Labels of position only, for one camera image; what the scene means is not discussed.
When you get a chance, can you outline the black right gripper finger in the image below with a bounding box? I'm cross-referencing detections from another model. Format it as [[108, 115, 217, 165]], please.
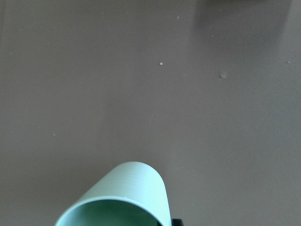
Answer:
[[172, 218, 183, 226]]

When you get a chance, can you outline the green plastic cup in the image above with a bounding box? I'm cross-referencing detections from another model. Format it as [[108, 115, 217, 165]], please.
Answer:
[[56, 161, 172, 226]]

